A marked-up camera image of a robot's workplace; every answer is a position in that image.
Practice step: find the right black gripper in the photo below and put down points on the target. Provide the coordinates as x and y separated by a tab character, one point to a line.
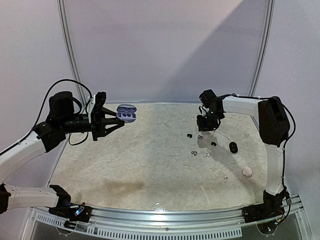
205	124

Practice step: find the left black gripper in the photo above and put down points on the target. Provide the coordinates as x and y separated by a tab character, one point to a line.
98	122

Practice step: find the blue earbud charging case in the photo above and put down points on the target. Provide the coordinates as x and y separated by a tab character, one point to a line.
126	113

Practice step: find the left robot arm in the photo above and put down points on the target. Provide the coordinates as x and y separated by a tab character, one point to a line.
44	137

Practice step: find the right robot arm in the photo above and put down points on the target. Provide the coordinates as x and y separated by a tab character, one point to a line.
273	127

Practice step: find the black earbud charging case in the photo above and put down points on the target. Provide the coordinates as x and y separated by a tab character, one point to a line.
233	147

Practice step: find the white round charging case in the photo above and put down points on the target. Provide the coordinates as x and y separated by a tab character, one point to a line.
247	172

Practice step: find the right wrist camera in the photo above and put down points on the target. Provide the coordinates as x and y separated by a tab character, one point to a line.
202	110

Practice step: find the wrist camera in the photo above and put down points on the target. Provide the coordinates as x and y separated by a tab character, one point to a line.
202	110
96	102

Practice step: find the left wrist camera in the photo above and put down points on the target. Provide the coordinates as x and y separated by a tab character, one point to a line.
96	102

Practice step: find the aluminium front rail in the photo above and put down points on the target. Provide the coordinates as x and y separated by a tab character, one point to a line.
151	219

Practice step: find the right aluminium frame post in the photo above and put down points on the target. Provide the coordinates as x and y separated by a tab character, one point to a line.
263	47

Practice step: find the aluminium frame post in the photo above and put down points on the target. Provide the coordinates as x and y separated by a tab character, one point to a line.
67	40
263	47

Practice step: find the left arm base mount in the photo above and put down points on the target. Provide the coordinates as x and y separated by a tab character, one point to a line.
71	211

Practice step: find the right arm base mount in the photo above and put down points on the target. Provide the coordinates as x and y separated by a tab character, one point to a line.
259	212

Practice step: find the slotted white cable duct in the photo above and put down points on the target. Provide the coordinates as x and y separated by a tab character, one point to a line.
113	232

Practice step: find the left aluminium frame post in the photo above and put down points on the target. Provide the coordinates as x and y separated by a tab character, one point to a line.
67	40

